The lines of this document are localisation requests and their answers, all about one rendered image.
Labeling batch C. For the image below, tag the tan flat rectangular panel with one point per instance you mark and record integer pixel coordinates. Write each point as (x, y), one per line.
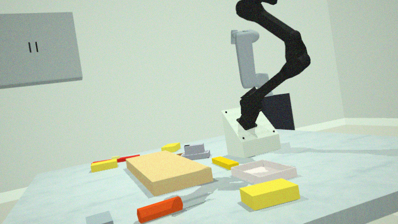
(164, 172)

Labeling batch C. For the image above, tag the red flat bar with small pale yellow window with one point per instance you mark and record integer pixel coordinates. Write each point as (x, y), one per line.
(122, 158)

